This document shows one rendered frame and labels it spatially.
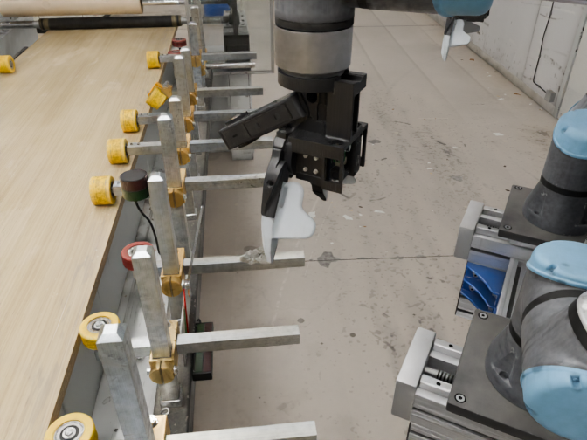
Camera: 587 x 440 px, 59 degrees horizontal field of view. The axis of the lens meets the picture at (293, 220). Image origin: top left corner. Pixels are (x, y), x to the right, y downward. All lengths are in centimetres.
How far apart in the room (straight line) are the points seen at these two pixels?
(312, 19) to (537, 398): 45
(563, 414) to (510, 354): 20
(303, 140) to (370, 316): 195
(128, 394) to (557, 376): 55
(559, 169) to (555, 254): 46
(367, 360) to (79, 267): 132
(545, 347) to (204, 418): 159
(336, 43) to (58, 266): 101
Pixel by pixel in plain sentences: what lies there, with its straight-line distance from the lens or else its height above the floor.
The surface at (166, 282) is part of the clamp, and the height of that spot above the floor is 87.
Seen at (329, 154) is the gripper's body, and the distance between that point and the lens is 52.
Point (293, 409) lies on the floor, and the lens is 208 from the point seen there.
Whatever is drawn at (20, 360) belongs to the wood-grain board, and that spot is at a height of 90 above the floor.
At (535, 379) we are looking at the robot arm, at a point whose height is 123.
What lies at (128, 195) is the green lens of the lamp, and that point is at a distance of 117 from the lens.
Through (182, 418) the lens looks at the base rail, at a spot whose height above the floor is 70.
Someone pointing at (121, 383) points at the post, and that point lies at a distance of 80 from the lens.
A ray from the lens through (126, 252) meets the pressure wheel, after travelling 134.
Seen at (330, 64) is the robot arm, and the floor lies 153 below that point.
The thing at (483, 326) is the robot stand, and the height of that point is 104.
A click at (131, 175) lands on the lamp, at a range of 118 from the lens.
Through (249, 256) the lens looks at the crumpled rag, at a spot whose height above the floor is 87.
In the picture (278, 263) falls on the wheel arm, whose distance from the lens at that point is 133.
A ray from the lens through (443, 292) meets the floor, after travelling 263.
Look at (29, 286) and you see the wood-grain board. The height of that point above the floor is 90.
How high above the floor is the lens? 168
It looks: 34 degrees down
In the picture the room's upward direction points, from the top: straight up
